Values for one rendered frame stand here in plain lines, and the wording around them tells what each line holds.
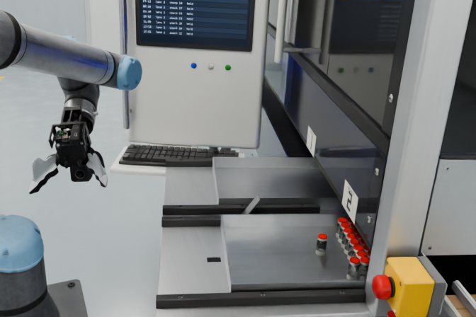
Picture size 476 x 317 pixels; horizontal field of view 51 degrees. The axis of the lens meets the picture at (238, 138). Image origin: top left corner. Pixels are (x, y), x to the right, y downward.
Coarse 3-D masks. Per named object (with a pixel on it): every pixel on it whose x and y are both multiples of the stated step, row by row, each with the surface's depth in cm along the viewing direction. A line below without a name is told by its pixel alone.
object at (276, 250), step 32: (224, 224) 114; (256, 224) 120; (288, 224) 121; (320, 224) 122; (256, 256) 109; (288, 256) 109; (320, 256) 110; (256, 288) 95; (288, 288) 96; (320, 288) 97; (352, 288) 98
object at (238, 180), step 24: (216, 168) 150; (240, 168) 151; (264, 168) 152; (288, 168) 153; (312, 168) 153; (216, 192) 134; (240, 192) 136; (264, 192) 137; (288, 192) 138; (312, 192) 138
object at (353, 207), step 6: (348, 186) 106; (354, 192) 103; (348, 198) 106; (354, 198) 102; (342, 204) 110; (348, 204) 106; (354, 204) 102; (354, 210) 102; (354, 216) 102; (354, 222) 103
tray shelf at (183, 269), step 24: (168, 168) 149; (192, 168) 150; (168, 192) 135; (192, 192) 135; (168, 216) 123; (192, 216) 124; (168, 240) 113; (192, 240) 114; (216, 240) 114; (168, 264) 105; (192, 264) 105; (216, 264) 106; (168, 288) 98; (192, 288) 98; (216, 288) 99; (168, 312) 91; (192, 312) 92; (216, 312) 92; (240, 312) 92; (264, 312) 93; (288, 312) 93; (312, 312) 93; (336, 312) 94; (360, 312) 94
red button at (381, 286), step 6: (378, 276) 83; (384, 276) 83; (372, 282) 84; (378, 282) 82; (384, 282) 81; (372, 288) 84; (378, 288) 82; (384, 288) 81; (390, 288) 81; (378, 294) 82; (384, 294) 81; (390, 294) 81
